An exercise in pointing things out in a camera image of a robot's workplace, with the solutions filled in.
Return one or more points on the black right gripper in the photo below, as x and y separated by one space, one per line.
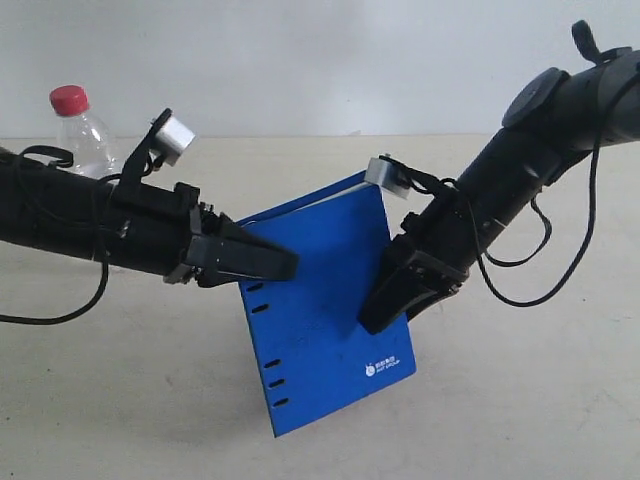
430 259

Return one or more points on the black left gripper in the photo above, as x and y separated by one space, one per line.
214 251

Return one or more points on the blue ring binder notebook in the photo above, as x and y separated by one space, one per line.
314 357

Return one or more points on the clear plastic water bottle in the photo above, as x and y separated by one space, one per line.
83 133

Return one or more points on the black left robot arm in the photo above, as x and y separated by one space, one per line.
169 233

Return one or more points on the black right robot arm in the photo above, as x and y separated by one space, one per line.
556 121

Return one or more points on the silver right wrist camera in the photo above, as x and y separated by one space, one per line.
388 176

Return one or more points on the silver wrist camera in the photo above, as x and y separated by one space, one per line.
388 176
170 138

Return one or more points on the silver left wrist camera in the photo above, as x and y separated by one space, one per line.
170 138

